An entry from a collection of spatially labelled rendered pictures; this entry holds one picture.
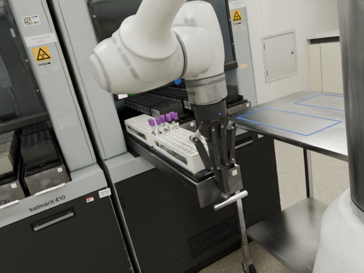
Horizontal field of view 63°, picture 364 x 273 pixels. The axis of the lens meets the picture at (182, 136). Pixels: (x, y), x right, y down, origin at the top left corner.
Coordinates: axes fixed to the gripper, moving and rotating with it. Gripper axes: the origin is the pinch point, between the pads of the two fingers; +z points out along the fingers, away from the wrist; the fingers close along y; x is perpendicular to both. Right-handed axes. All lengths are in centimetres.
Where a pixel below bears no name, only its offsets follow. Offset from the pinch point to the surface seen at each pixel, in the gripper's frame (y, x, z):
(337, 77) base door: -229, -138, 32
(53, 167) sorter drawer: 37, -53, -1
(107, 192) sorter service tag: 22, -52, 16
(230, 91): -47, -60, -6
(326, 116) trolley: -45.0, -5.3, -2.1
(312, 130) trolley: -33.4, -0.7, -2.0
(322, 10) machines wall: -254, -172, -33
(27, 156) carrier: 44, -60, -6
